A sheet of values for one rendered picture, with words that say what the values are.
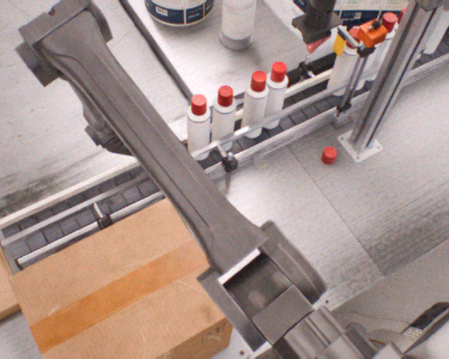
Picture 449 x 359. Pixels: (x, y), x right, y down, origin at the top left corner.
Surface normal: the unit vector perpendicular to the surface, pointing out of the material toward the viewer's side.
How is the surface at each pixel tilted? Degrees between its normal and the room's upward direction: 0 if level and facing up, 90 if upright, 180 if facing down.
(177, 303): 0
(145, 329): 0
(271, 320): 12
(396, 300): 0
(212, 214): 24
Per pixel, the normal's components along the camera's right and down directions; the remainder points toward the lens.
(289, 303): -0.12, -0.37
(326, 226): 0.05, -0.49
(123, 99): 0.11, -0.09
